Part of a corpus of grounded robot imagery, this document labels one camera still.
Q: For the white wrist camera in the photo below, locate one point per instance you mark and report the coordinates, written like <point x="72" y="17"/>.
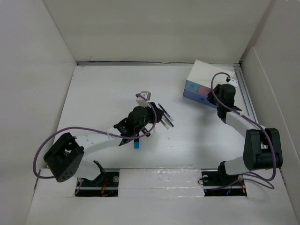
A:
<point x="233" y="82"/>
<point x="143" y="98"/>

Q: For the pink drawer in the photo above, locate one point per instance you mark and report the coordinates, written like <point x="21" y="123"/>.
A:
<point x="203" y="90"/>

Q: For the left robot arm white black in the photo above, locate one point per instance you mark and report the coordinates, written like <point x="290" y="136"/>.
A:
<point x="65" y="156"/>

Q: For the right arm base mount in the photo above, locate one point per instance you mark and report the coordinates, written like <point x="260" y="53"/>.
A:
<point x="216" y="182"/>

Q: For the green gel pen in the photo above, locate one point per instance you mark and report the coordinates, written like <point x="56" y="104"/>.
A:
<point x="162" y="121"/>

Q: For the blue highlighter marker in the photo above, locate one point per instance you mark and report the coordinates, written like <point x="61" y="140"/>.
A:
<point x="136" y="144"/>

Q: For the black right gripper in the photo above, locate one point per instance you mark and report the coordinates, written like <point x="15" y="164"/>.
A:
<point x="210" y="99"/>

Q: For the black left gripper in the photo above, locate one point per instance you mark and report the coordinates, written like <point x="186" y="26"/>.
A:
<point x="151" y="111"/>

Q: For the blue drawer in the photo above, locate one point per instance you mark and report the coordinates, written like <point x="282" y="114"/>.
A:
<point x="191" y="92"/>

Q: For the purple gel pen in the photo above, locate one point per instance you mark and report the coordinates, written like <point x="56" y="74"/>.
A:
<point x="163" y="109"/>

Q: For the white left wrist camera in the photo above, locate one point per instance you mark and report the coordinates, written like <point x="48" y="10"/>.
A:
<point x="143" y="98"/>

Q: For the white drawer organizer box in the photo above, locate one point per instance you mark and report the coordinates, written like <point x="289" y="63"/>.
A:
<point x="202" y="73"/>

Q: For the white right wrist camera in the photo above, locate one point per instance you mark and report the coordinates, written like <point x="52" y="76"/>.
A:
<point x="233" y="82"/>

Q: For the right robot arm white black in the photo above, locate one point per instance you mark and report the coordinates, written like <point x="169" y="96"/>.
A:
<point x="262" y="147"/>

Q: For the black gold pen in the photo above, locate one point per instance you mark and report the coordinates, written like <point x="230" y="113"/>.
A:
<point x="168" y="119"/>

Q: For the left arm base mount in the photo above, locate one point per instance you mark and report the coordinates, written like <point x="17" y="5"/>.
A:
<point x="106" y="184"/>

